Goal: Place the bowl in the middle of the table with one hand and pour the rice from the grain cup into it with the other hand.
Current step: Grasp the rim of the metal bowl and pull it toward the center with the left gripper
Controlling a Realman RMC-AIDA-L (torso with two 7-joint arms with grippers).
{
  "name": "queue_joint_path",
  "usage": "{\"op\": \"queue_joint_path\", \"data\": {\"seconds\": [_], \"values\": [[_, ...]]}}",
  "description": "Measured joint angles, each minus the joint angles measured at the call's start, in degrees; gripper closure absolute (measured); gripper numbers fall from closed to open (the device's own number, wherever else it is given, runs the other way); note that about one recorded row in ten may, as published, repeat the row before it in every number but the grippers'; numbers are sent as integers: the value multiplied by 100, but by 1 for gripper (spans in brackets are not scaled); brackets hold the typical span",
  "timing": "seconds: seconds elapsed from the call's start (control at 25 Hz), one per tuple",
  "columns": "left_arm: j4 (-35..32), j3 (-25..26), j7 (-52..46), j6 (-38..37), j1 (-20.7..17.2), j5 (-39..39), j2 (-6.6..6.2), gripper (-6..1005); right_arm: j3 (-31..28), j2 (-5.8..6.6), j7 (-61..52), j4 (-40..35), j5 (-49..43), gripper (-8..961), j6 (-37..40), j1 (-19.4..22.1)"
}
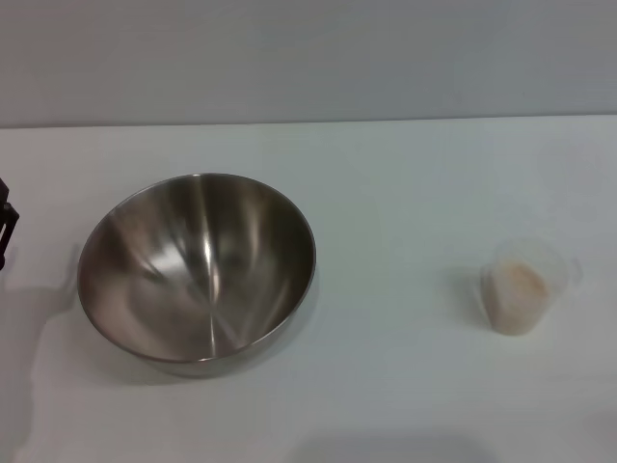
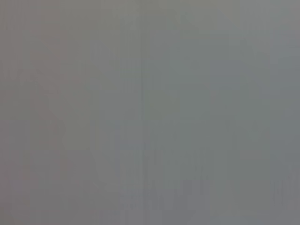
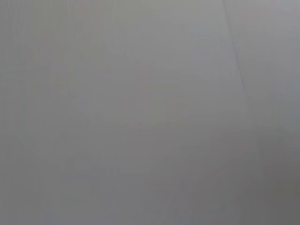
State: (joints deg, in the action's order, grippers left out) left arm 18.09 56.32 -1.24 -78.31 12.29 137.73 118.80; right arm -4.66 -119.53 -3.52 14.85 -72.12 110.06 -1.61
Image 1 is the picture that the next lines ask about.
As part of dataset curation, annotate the stainless steel mixing bowl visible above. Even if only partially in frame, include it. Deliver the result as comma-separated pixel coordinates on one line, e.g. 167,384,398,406
76,172,318,379

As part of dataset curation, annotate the white uncooked rice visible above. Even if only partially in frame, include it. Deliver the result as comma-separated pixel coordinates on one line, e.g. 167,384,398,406
484,257,551,335

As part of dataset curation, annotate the clear plastic measuring cup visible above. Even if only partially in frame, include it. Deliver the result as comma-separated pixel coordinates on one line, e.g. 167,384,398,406
480,236,585,337

